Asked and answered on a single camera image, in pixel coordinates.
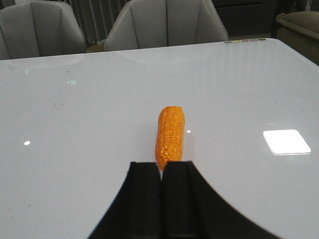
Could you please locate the orange corn cob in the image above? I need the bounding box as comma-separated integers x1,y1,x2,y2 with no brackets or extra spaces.
155,106,185,171

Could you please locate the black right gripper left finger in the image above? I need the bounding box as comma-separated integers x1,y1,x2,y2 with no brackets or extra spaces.
89,162,161,239

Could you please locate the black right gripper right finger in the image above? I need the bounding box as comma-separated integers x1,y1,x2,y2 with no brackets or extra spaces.
162,161,276,239

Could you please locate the grey chair left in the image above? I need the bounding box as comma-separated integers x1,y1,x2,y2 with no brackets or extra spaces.
0,0,86,60

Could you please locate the grey chair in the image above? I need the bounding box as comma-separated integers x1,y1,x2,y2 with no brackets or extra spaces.
104,0,228,51
0,0,86,60

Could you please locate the grey chair right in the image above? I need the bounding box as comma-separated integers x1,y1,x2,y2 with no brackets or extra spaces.
104,0,228,51

